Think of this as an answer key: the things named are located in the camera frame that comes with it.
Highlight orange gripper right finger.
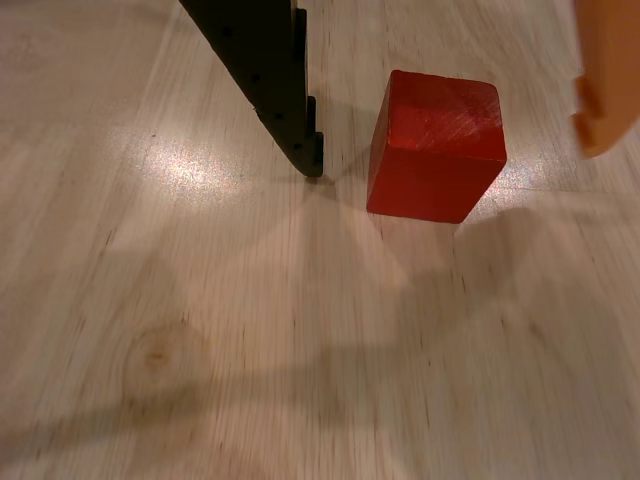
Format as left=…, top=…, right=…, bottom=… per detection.
left=570, top=0, right=640, bottom=161

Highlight red wooden cube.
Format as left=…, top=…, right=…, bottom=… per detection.
left=365, top=69, right=508, bottom=225

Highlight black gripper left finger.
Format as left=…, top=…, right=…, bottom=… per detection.
left=178, top=0, right=325, bottom=178

